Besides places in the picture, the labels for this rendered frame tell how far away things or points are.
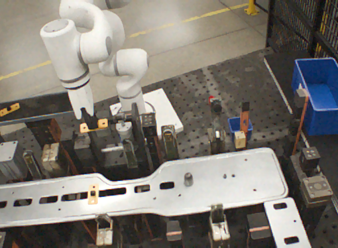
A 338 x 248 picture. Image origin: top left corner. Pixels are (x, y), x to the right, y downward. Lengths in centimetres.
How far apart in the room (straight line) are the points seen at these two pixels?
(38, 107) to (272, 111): 118
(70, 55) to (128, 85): 77
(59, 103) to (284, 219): 92
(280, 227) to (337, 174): 28
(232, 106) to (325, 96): 59
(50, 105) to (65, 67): 54
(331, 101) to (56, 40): 107
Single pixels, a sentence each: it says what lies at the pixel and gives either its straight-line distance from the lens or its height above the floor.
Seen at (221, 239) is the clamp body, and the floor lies 104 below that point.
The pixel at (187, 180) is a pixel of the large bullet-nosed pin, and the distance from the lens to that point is 110.
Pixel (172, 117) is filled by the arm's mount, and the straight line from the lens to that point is 172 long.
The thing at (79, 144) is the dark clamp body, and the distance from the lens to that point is 125.
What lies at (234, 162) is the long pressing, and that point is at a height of 100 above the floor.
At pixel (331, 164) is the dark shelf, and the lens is 120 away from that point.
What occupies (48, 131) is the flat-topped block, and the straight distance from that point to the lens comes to 140.
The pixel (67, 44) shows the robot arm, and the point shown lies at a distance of 79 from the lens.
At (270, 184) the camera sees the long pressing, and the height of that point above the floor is 100.
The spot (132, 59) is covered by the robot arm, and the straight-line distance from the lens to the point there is 145.
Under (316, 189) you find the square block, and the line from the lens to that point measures 109.
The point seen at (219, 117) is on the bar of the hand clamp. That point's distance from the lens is 113.
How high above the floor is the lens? 194
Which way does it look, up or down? 45 degrees down
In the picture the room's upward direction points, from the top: 9 degrees counter-clockwise
